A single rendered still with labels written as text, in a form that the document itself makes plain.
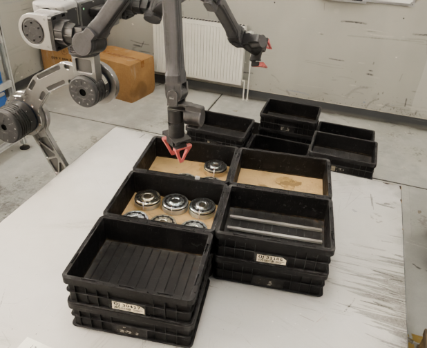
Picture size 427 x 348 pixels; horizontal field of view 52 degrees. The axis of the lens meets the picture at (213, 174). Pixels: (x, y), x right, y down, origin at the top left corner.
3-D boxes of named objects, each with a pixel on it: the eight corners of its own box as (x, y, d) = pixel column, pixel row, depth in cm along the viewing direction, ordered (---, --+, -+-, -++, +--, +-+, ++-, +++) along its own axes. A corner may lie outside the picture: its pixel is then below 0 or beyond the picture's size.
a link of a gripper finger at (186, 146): (182, 154, 162) (182, 131, 157) (192, 162, 157) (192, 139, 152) (166, 159, 159) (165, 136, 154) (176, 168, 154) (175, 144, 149)
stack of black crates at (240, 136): (184, 184, 306) (184, 126, 281) (198, 163, 330) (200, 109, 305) (238, 197, 296) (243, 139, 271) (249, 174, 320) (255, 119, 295)
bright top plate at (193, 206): (186, 212, 166) (186, 210, 165) (193, 197, 174) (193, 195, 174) (212, 216, 164) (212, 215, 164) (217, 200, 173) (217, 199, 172)
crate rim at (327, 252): (213, 237, 146) (213, 232, 145) (228, 188, 171) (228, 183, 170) (334, 257, 141) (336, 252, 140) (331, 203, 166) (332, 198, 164)
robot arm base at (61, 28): (66, 45, 159) (61, 10, 153) (86, 47, 157) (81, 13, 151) (52, 51, 152) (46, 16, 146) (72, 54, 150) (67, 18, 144)
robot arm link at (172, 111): (171, 100, 151) (164, 106, 146) (189, 103, 149) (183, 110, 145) (171, 118, 155) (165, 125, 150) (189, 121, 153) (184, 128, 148)
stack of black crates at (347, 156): (297, 210, 286) (308, 151, 262) (304, 186, 310) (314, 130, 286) (359, 224, 276) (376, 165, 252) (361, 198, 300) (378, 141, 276)
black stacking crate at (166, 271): (65, 304, 133) (60, 278, 126) (104, 240, 157) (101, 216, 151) (192, 329, 127) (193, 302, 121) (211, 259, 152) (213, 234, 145)
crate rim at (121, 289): (60, 282, 127) (59, 277, 126) (101, 219, 152) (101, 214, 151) (193, 307, 122) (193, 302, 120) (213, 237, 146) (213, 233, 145)
